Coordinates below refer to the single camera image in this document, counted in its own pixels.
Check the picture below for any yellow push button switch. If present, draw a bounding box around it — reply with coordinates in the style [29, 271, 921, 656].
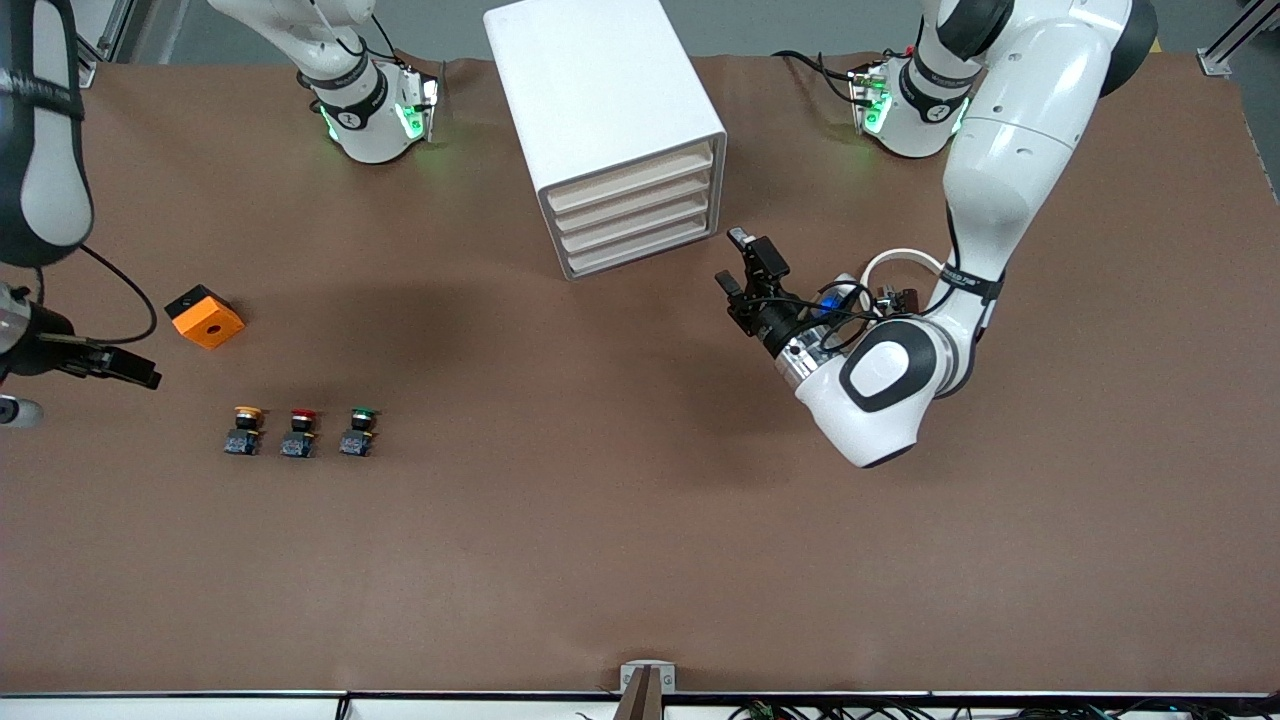
[224, 405, 266, 457]

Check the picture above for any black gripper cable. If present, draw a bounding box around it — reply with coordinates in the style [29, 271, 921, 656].
[745, 280, 886, 353]
[78, 243, 160, 347]

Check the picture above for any aluminium frame post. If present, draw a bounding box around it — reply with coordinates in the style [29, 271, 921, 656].
[1197, 0, 1280, 79]
[72, 0, 137, 89]

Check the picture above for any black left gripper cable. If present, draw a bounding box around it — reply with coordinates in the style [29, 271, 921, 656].
[745, 280, 886, 353]

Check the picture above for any white curved plastic piece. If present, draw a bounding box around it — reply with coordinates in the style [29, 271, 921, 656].
[860, 248, 947, 303]

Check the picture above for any red push button switch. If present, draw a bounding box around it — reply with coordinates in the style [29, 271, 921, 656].
[280, 408, 320, 459]

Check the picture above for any silver base connector plate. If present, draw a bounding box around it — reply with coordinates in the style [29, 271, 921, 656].
[398, 65, 442, 143]
[848, 62, 893, 137]

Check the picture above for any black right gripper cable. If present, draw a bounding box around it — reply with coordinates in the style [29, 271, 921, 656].
[78, 243, 160, 347]

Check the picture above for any orange and black button box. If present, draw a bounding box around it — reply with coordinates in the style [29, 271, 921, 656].
[164, 285, 246, 351]

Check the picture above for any white tray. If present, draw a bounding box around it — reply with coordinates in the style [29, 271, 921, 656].
[545, 140, 717, 213]

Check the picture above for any silver table edge bracket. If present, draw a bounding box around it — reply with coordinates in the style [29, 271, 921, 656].
[620, 660, 677, 694]

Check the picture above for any brown bar under bracket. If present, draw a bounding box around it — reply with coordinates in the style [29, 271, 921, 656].
[612, 668, 663, 720]

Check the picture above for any green push button switch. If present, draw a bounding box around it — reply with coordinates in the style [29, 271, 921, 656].
[338, 406, 380, 458]

